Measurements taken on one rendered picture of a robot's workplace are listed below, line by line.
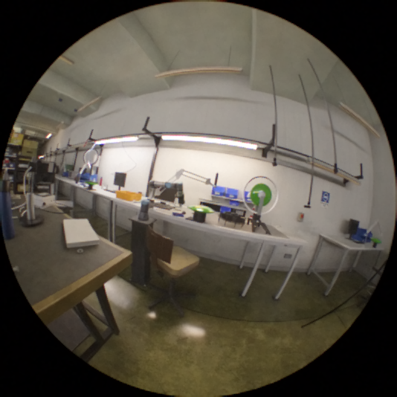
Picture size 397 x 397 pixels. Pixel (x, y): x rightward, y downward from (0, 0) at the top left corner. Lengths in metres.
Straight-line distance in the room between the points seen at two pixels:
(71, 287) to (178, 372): 1.05
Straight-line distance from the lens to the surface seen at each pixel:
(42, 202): 1.12
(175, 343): 1.37
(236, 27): 3.14
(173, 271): 1.11
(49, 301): 0.41
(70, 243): 0.58
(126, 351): 1.34
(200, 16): 3.14
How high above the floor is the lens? 1.27
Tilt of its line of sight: 4 degrees down
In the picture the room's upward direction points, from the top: 11 degrees clockwise
